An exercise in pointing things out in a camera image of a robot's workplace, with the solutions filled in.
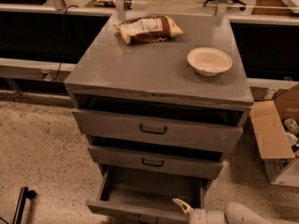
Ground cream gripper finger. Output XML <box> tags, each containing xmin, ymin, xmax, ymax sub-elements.
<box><xmin>172</xmin><ymin>198</ymin><xmax>193</xmax><ymax>216</ymax></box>

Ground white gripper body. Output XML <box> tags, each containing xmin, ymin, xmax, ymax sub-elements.
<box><xmin>188</xmin><ymin>209</ymin><xmax>226</xmax><ymax>224</ymax></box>

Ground grey bottom drawer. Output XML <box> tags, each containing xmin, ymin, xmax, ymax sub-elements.
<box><xmin>87</xmin><ymin>166</ymin><xmax>209</xmax><ymax>224</ymax></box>

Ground grey drawer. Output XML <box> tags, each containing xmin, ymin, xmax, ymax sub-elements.
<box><xmin>73</xmin><ymin>108</ymin><xmax>243</xmax><ymax>153</ymax></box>
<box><xmin>88</xmin><ymin>146</ymin><xmax>223</xmax><ymax>179</ymax></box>
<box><xmin>87</xmin><ymin>166</ymin><xmax>209</xmax><ymax>224</ymax></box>

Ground grey middle drawer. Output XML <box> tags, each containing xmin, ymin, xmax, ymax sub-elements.
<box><xmin>88</xmin><ymin>146</ymin><xmax>223</xmax><ymax>179</ymax></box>

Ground grey top drawer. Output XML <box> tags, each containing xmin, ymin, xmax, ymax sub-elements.
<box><xmin>73</xmin><ymin>108</ymin><xmax>243</xmax><ymax>153</ymax></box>

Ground grey drawer cabinet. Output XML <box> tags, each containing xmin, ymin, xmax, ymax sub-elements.
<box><xmin>64</xmin><ymin>10</ymin><xmax>255</xmax><ymax>201</ymax></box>

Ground open cardboard box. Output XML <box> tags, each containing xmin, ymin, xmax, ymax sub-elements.
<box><xmin>250</xmin><ymin>85</ymin><xmax>299</xmax><ymax>188</ymax></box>

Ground white paper bowl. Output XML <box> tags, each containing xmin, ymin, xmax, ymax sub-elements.
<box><xmin>187</xmin><ymin>48</ymin><xmax>233</xmax><ymax>77</ymax></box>

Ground black floor stand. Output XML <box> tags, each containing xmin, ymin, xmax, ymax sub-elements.
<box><xmin>12</xmin><ymin>187</ymin><xmax>36</xmax><ymax>224</ymax></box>

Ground brown snack bag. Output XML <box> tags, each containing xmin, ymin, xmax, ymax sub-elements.
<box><xmin>115</xmin><ymin>16</ymin><xmax>183</xmax><ymax>45</ymax></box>

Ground wooden table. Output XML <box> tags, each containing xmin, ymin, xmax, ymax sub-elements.
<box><xmin>251</xmin><ymin>0</ymin><xmax>298</xmax><ymax>17</ymax></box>

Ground black cable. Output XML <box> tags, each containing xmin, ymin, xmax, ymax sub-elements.
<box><xmin>50</xmin><ymin>5</ymin><xmax>79</xmax><ymax>82</ymax></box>

